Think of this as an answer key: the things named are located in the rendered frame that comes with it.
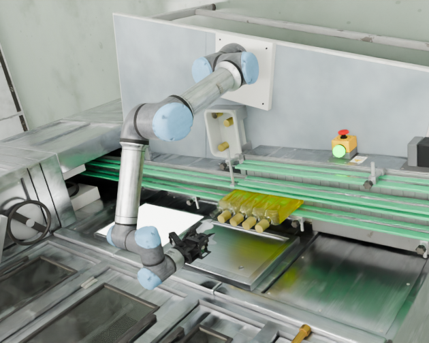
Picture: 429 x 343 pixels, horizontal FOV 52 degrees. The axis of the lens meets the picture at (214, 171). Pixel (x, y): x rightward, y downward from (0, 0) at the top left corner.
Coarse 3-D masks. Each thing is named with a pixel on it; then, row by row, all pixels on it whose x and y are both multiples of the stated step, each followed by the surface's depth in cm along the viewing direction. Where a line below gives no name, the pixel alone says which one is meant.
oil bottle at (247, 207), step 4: (252, 196) 178; (256, 196) 177; (260, 196) 176; (264, 196) 176; (248, 200) 175; (252, 200) 174; (256, 200) 174; (260, 200) 174; (244, 204) 172; (248, 204) 172; (252, 204) 171; (256, 204) 172; (240, 208) 171; (244, 208) 170; (248, 208) 169; (252, 208) 170; (248, 212) 169; (248, 216) 170
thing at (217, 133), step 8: (208, 112) 198; (224, 112) 190; (232, 112) 187; (208, 120) 199; (216, 120) 203; (208, 128) 200; (216, 128) 204; (224, 128) 203; (232, 128) 200; (208, 136) 202; (216, 136) 204; (224, 136) 205; (232, 136) 202; (216, 144) 205; (232, 144) 204; (216, 152) 204; (224, 152) 203; (232, 152) 201; (240, 152) 194
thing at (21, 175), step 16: (0, 160) 222; (16, 160) 215; (32, 160) 210; (48, 160) 212; (0, 176) 195; (16, 176) 201; (32, 176) 207; (48, 176) 213; (0, 192) 198; (16, 192) 204; (32, 192) 207; (48, 192) 214; (64, 192) 220; (0, 208) 199; (48, 208) 215; (64, 208) 221; (64, 224) 222; (32, 240) 210
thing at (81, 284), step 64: (64, 256) 200; (128, 256) 182; (320, 256) 164; (384, 256) 157; (0, 320) 162; (64, 320) 157; (128, 320) 151; (192, 320) 145; (256, 320) 137; (320, 320) 129; (384, 320) 129
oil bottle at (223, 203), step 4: (232, 192) 185; (236, 192) 185; (240, 192) 184; (228, 196) 182; (232, 196) 182; (236, 196) 181; (220, 200) 180; (224, 200) 179; (228, 200) 179; (220, 204) 178; (224, 204) 177; (224, 208) 177
